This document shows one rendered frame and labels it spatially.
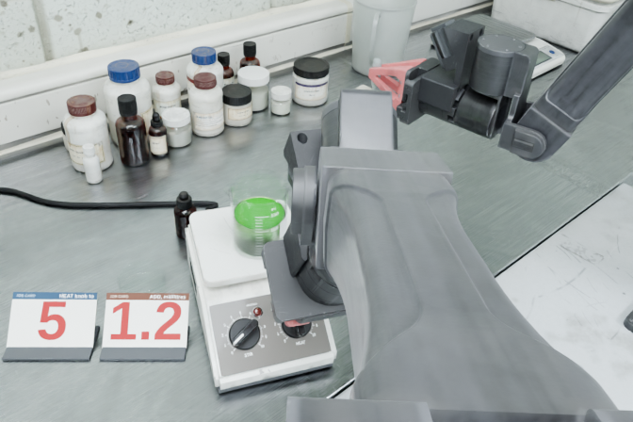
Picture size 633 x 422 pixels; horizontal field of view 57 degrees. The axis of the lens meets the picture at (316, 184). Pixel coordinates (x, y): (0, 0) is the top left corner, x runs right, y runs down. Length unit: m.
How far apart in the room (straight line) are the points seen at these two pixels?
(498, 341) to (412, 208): 0.10
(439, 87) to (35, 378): 0.58
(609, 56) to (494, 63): 0.13
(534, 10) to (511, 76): 0.82
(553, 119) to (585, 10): 0.78
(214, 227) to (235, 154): 0.30
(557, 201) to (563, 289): 0.20
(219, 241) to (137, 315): 0.12
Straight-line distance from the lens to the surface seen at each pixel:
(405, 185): 0.28
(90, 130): 0.91
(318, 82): 1.08
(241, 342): 0.61
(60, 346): 0.71
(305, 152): 0.46
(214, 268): 0.64
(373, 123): 0.40
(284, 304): 0.47
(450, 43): 0.78
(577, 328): 0.79
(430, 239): 0.22
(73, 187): 0.93
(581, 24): 1.53
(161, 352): 0.68
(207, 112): 0.98
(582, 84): 0.74
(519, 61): 0.75
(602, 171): 1.09
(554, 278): 0.84
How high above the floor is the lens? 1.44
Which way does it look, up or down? 36 degrees down
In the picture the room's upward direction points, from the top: 4 degrees clockwise
